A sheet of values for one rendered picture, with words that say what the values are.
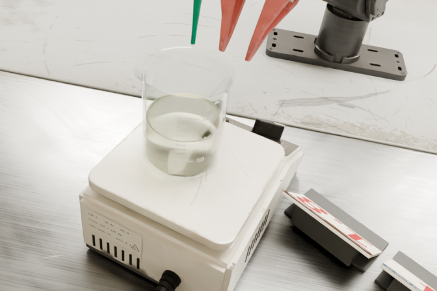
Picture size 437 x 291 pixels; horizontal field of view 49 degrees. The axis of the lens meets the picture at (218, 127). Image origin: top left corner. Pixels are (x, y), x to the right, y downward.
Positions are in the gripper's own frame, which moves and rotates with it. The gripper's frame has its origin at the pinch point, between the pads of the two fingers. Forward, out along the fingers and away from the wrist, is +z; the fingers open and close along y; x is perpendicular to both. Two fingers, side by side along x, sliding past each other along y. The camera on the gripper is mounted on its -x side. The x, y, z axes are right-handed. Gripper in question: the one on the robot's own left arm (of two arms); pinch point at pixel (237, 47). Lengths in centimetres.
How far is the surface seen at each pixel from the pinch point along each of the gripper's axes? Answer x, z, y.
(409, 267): -1.7, 12.6, 21.8
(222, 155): -8.3, 8.2, 3.6
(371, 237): -0.1, 11.9, 18.2
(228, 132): -5.8, 6.7, 3.0
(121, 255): -11.6, 18.0, -0.6
